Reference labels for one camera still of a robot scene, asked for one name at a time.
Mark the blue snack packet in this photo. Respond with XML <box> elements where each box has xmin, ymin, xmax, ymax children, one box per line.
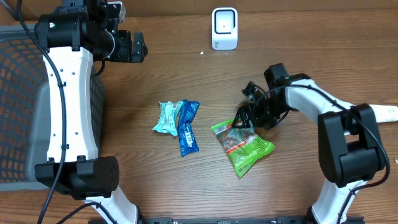
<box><xmin>177</xmin><ymin>100</ymin><xmax>200</xmax><ymax>157</ymax></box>

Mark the white barcode scanner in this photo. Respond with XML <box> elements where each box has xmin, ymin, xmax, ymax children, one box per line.
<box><xmin>211</xmin><ymin>7</ymin><xmax>238</xmax><ymax>50</ymax></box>

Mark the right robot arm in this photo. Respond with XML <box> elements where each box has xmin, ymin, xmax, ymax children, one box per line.
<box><xmin>232</xmin><ymin>63</ymin><xmax>391</xmax><ymax>223</ymax></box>

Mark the white cosmetic tube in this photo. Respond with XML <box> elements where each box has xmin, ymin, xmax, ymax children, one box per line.
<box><xmin>370</xmin><ymin>105</ymin><xmax>398</xmax><ymax>123</ymax></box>

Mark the green snack bag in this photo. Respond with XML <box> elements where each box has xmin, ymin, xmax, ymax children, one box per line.
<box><xmin>211</xmin><ymin>119</ymin><xmax>275</xmax><ymax>178</ymax></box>

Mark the teal snack packet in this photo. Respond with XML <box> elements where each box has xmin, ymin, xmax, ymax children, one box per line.
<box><xmin>152</xmin><ymin>101</ymin><xmax>183</xmax><ymax>136</ymax></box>

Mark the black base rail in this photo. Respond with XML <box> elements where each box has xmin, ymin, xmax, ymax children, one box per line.
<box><xmin>136</xmin><ymin>214</ymin><xmax>365</xmax><ymax>224</ymax></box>

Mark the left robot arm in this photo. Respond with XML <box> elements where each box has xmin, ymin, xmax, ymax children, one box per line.
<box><xmin>34</xmin><ymin>1</ymin><xmax>147</xmax><ymax>223</ymax></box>

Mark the grey plastic shopping basket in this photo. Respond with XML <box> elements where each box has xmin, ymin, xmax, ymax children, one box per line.
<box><xmin>1</xmin><ymin>26</ymin><xmax>104</xmax><ymax>191</ymax></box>

